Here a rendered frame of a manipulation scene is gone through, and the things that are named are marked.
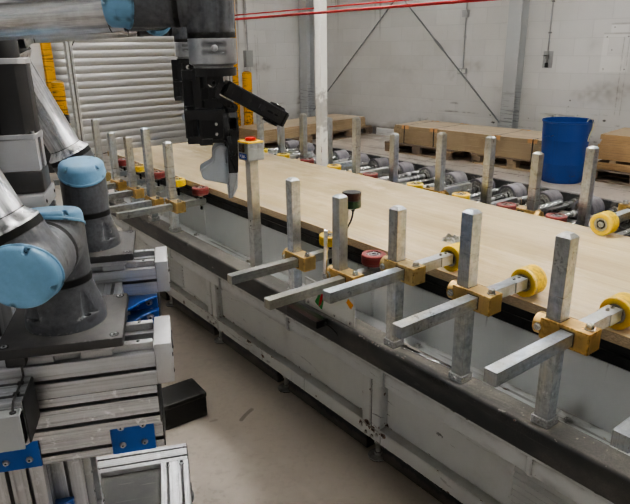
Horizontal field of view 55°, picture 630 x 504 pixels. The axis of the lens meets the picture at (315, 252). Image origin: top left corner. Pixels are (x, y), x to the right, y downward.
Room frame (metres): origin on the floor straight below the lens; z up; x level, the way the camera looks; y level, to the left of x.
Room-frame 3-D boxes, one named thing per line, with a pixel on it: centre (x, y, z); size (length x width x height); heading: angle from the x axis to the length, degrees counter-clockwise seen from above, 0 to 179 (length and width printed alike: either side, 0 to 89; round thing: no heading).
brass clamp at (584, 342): (1.19, -0.55, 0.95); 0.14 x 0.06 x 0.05; 37
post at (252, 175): (2.21, 0.23, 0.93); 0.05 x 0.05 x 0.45; 37
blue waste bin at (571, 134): (6.94, -2.90, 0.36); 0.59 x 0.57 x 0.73; 134
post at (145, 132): (3.00, 0.83, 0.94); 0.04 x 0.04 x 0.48; 37
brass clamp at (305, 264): (1.99, 0.06, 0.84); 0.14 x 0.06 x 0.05; 37
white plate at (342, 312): (1.81, -0.04, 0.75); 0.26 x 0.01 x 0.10; 37
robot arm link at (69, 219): (1.09, 0.49, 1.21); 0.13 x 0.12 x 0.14; 6
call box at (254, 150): (2.21, 0.23, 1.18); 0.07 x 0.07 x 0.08; 37
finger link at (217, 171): (0.98, 0.16, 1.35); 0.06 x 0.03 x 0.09; 104
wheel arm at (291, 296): (1.72, -0.03, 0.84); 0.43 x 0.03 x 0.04; 127
